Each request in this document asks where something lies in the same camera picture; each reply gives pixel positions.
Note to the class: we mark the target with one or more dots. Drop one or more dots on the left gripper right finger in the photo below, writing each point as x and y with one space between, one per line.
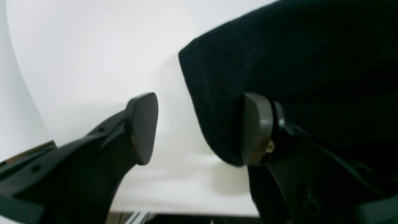
296 180

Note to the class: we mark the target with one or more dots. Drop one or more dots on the black t-shirt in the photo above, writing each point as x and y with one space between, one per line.
331 64

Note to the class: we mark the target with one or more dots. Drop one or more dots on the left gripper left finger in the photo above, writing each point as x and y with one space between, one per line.
77 182

